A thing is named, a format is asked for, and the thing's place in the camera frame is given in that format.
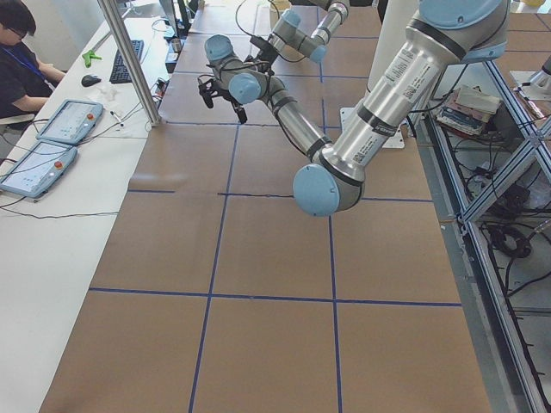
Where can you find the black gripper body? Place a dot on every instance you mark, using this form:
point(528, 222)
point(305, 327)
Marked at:
point(219, 91)

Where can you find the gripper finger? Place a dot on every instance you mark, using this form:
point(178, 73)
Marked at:
point(207, 98)
point(240, 112)

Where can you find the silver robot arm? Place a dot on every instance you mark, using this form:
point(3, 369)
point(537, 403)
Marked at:
point(287, 32)
point(439, 34)

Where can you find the black computer mouse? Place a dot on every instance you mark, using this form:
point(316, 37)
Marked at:
point(89, 80)

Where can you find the green tool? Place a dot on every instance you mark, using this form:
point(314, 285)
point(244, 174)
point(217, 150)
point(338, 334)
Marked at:
point(89, 56)

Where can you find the upper teach pendant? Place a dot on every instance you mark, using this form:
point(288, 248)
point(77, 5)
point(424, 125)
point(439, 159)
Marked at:
point(71, 122)

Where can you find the teach pendant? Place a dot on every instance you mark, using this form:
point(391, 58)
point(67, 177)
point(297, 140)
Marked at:
point(39, 169)
point(71, 122)

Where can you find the lower teach pendant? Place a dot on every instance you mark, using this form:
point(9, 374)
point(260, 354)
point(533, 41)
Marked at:
point(39, 169)

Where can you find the seated person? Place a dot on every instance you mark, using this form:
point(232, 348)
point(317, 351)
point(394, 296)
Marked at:
point(26, 82)

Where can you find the stack of books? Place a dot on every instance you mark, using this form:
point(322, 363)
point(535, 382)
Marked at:
point(468, 110)

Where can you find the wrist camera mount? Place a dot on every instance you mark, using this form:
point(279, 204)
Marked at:
point(266, 52)

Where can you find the aluminium frame post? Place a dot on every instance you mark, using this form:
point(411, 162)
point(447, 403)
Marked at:
point(122, 39)

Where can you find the aluminium frame rack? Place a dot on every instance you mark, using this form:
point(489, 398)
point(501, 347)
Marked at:
point(497, 190)

